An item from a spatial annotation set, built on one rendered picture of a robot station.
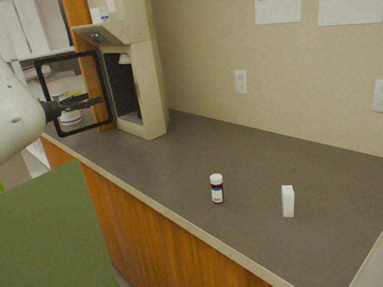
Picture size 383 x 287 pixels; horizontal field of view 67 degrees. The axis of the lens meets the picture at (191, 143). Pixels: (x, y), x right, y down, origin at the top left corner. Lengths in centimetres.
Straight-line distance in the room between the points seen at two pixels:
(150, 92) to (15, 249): 101
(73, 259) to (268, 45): 111
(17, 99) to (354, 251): 84
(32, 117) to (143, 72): 80
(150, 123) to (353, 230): 99
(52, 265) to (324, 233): 65
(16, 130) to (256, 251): 62
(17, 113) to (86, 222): 26
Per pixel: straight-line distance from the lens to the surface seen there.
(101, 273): 73
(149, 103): 144
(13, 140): 70
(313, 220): 90
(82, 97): 150
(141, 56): 140
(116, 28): 134
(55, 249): 63
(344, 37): 123
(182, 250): 110
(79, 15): 168
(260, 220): 88
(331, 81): 127
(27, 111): 70
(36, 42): 257
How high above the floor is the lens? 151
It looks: 24 degrees down
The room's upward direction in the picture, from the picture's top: 7 degrees counter-clockwise
